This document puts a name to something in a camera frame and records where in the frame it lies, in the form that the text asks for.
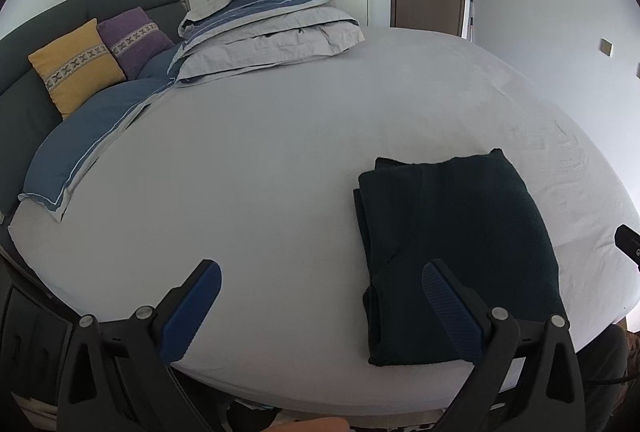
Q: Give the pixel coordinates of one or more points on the folded grey blue duvet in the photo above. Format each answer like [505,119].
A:
[270,31]

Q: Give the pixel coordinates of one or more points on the person's leg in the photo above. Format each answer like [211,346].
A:
[605,377]

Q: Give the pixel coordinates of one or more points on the yellow patterned cushion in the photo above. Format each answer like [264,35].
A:
[75,66]

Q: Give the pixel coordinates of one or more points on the dark green sweater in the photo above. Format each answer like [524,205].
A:
[460,222]

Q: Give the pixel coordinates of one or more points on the dark nightstand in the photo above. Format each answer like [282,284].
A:
[30,337]

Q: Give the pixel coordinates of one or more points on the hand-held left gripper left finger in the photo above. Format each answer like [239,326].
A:
[195,307]

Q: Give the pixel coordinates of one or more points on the wall socket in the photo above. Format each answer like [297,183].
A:
[606,47]

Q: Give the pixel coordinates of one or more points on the purple patterned cushion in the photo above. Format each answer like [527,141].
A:
[135,41]

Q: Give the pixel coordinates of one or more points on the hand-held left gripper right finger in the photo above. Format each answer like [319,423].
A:
[450,312]

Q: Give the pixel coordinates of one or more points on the white sheeted bed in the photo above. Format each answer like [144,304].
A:
[280,151]

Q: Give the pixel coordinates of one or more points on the blue pillow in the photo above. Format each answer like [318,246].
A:
[157,64]
[85,141]

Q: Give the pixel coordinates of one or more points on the dark grey headboard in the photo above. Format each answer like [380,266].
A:
[50,21]

